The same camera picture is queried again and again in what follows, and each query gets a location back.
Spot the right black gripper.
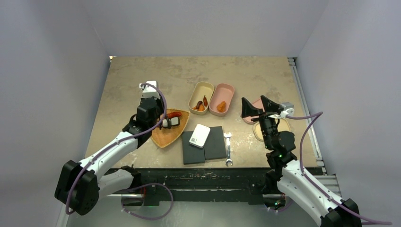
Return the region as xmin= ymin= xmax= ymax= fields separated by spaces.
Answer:
xmin=242 ymin=95 xmax=281 ymax=149

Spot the sushi roll with seaweed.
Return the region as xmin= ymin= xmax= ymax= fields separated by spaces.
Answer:
xmin=161 ymin=118 xmax=172 ymax=129

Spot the orange fried chicken piece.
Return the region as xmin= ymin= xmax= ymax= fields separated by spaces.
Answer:
xmin=216 ymin=101 xmax=227 ymax=113

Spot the dark red octopus tentacle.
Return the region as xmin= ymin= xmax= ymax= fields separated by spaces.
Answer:
xmin=195 ymin=101 xmax=203 ymax=109

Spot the red brown sausage piece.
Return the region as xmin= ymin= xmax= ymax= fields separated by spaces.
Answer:
xmin=203 ymin=96 xmax=208 ymax=107

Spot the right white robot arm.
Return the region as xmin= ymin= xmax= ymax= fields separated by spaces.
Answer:
xmin=241 ymin=96 xmax=362 ymax=227

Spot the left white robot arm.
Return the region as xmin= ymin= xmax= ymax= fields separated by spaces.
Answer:
xmin=54 ymin=95 xmax=167 ymax=215

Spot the pink lunch box lid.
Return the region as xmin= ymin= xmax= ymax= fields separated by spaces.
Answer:
xmin=243 ymin=98 xmax=264 ymax=124

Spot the cream lunch box lid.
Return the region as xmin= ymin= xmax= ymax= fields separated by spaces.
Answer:
xmin=253 ymin=119 xmax=291 ymax=142

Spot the pink lunch box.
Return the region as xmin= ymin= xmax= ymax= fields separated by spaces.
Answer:
xmin=209 ymin=83 xmax=235 ymax=116

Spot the cream lunch box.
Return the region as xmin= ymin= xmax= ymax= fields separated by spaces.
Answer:
xmin=188 ymin=81 xmax=215 ymax=115

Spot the woven bamboo basket tray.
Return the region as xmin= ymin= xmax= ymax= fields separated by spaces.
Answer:
xmin=151 ymin=108 xmax=190 ymax=148

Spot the white power bank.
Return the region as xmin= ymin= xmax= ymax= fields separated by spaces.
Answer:
xmin=189 ymin=124 xmax=210 ymax=148

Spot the right black foam block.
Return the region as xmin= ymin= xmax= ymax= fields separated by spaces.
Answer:
xmin=204 ymin=126 xmax=226 ymax=160

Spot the black foam block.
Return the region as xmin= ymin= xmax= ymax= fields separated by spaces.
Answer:
xmin=204 ymin=126 xmax=226 ymax=160
xmin=181 ymin=131 xmax=205 ymax=165

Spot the silver open-end wrench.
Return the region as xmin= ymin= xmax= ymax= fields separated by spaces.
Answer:
xmin=224 ymin=132 xmax=233 ymax=166

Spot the left black foam block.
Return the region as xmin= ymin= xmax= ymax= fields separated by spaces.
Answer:
xmin=181 ymin=131 xmax=205 ymax=165

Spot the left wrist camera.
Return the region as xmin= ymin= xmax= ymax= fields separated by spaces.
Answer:
xmin=139 ymin=80 xmax=160 ymax=99

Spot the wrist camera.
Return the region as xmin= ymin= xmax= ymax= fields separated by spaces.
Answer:
xmin=269 ymin=102 xmax=295 ymax=119
xmin=139 ymin=80 xmax=160 ymax=99

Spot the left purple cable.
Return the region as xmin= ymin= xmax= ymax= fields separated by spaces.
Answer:
xmin=65 ymin=82 xmax=167 ymax=216

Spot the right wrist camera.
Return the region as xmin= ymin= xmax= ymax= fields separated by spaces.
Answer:
xmin=269 ymin=102 xmax=295 ymax=119

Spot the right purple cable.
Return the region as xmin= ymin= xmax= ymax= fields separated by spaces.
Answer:
xmin=283 ymin=111 xmax=393 ymax=226

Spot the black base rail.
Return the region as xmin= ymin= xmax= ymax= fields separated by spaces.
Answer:
xmin=103 ymin=167 xmax=298 ymax=208

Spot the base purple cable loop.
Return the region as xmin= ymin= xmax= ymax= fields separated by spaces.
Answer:
xmin=120 ymin=183 xmax=174 ymax=220

